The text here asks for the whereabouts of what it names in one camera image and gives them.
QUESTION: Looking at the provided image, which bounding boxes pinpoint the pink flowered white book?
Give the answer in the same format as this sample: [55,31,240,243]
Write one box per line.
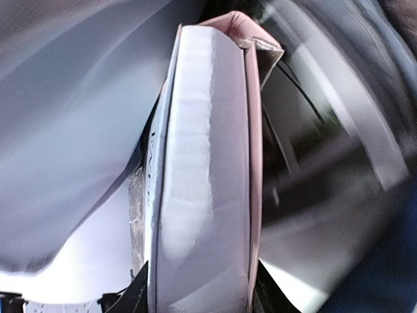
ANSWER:
[145,11,283,312]

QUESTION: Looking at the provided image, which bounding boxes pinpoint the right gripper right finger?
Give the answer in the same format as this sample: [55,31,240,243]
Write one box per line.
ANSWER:
[252,260,300,313]

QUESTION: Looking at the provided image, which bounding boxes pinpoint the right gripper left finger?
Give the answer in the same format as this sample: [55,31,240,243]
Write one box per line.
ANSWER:
[100,261,149,313]

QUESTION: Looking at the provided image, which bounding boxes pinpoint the navy blue student backpack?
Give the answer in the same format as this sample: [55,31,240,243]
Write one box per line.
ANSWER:
[1,1,416,312]

